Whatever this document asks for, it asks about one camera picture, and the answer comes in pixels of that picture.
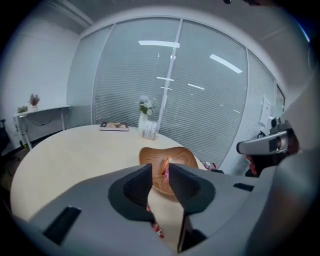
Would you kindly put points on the dark hardcover book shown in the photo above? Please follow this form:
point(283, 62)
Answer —
point(113, 126)

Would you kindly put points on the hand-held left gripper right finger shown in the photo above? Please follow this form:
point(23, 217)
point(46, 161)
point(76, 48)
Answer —
point(212, 200)

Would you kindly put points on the white paper sign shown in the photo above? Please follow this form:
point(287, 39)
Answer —
point(266, 111)

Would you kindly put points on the white vase with flowers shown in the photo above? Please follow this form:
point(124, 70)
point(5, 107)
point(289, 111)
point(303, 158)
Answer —
point(145, 110)

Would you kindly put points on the green potted plant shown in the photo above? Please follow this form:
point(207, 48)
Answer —
point(22, 109)

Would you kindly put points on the orange snack packet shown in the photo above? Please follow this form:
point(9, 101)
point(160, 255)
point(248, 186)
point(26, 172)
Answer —
point(167, 165)

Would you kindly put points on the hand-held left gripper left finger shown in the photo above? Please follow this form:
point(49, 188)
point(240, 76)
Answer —
point(95, 215)

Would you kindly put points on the small clear card holder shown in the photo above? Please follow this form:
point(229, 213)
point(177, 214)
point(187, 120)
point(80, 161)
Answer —
point(149, 131)

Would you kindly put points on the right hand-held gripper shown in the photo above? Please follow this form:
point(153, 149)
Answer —
point(282, 126)

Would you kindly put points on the pink potted plant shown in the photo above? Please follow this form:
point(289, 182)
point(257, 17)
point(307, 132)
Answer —
point(33, 102)

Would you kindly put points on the white desk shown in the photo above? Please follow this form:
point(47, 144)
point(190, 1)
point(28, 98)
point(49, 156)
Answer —
point(42, 110)

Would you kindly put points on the person's right hand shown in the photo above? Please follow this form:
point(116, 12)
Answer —
point(255, 166)

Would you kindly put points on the brown wooden tray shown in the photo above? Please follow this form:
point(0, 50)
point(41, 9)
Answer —
point(157, 156)

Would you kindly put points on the small pink candy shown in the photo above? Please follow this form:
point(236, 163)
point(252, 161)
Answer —
point(155, 223)

